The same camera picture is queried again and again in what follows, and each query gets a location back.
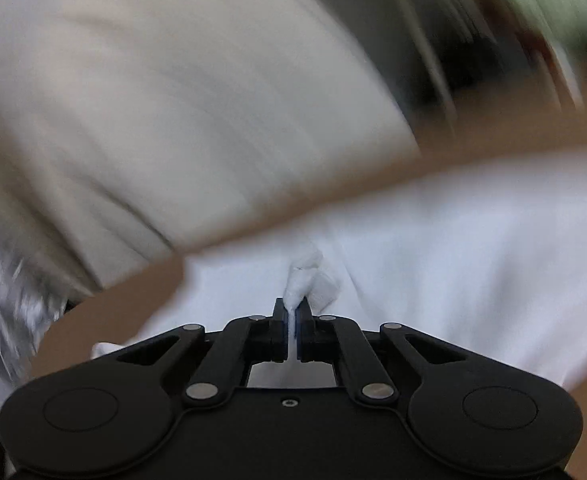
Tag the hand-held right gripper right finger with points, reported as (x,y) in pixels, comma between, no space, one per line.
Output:
(303,330)

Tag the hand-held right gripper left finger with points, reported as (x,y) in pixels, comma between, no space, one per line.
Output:
(281,330)

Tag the white t-shirt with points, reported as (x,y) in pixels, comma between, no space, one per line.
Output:
(448,260)

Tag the cream curtain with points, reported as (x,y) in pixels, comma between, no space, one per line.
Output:
(148,110)

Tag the crinkled silver foil sheet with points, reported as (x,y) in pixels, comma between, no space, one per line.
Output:
(8,300)

